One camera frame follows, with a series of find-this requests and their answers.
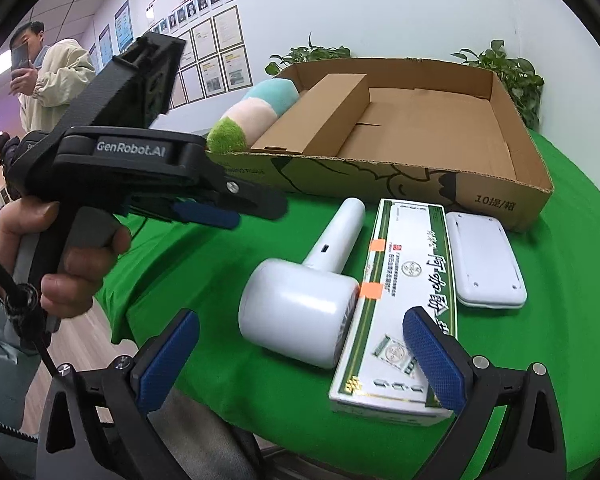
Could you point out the long brown cardboard box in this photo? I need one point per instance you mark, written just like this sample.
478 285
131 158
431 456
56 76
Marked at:
315 115

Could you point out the teal pink green plush toy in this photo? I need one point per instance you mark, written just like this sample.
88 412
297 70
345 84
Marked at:
260 110

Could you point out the green tablecloth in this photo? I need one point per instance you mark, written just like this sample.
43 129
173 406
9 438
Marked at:
555 335

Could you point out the person's left hand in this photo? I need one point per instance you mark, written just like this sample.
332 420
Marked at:
80 280

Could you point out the white electronic device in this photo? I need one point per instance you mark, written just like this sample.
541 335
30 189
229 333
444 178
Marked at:
485 260

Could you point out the bushy potted plant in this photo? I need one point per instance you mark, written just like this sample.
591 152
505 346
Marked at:
515 75

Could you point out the potted plant with long leaf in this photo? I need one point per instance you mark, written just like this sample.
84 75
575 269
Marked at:
305 55

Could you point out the green and white medicine box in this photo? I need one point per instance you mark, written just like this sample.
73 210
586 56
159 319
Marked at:
395 280

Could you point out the dark smartphone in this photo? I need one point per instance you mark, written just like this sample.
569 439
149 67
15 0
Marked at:
19 57

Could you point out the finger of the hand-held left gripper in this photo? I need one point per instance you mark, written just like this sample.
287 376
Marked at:
205 215
252 197

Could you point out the small blue wall poster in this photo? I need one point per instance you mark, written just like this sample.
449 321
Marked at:
104 45

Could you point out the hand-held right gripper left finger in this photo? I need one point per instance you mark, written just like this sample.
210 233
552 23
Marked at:
167 360

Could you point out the white hair dryer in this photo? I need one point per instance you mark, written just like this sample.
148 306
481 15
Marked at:
295 305

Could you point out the large blue wall poster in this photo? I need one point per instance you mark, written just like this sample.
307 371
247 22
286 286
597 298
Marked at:
122 22

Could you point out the wall of framed certificates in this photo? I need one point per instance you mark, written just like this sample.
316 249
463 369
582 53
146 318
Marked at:
226 27

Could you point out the large cardboard tray box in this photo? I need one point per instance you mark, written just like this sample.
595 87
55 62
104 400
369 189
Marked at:
430 125

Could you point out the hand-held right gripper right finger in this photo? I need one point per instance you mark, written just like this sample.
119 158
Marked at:
432 360

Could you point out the person's grey clothing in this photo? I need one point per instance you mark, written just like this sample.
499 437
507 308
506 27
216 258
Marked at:
200 435

